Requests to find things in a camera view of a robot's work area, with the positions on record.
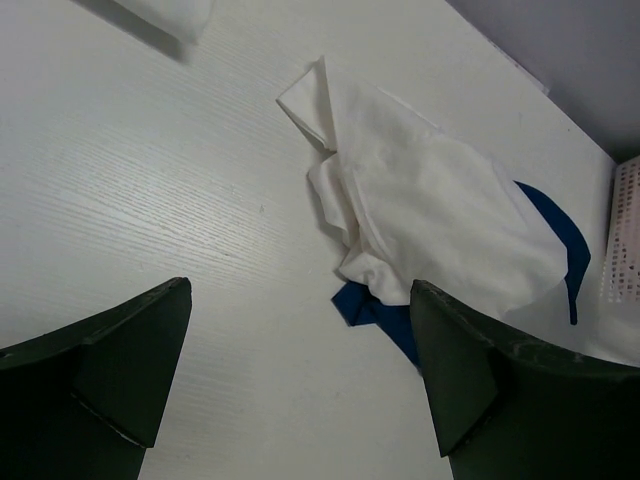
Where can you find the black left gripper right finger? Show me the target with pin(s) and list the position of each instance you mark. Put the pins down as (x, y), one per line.
(507, 405)

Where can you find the white t shirt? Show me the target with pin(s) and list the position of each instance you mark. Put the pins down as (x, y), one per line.
(173, 28)
(412, 203)

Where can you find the white folded t shirt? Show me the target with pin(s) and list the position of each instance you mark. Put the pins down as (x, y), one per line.
(173, 28)

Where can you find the white perforated basket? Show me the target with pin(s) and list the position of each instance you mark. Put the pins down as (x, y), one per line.
(620, 285)

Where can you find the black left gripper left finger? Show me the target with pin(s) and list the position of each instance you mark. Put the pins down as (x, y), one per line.
(86, 401)

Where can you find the blue t shirt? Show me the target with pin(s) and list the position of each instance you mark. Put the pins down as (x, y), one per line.
(358, 307)

